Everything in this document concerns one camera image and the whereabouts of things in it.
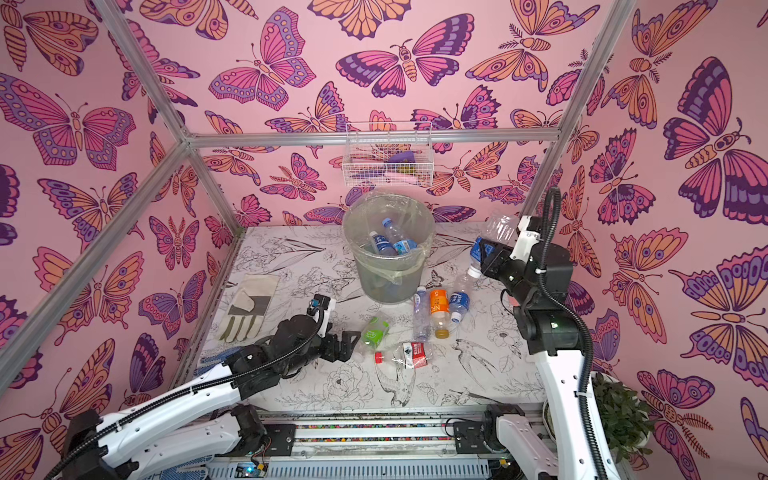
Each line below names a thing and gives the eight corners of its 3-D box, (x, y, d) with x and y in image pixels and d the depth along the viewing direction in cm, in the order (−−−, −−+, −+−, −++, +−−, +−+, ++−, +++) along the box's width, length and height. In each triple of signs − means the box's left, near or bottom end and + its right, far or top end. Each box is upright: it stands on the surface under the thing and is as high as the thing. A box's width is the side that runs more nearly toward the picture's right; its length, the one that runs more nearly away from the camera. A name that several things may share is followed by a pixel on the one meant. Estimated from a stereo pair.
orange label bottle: (432, 339, 92) (434, 332, 88) (428, 297, 101) (430, 289, 97) (451, 339, 92) (454, 332, 88) (445, 297, 101) (448, 289, 97)
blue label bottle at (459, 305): (451, 323, 95) (453, 315, 91) (447, 299, 101) (450, 290, 97) (469, 323, 95) (473, 315, 91) (465, 299, 101) (468, 290, 96)
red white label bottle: (374, 371, 87) (374, 365, 83) (375, 346, 91) (375, 340, 88) (427, 370, 87) (428, 365, 83) (425, 346, 91) (426, 340, 88)
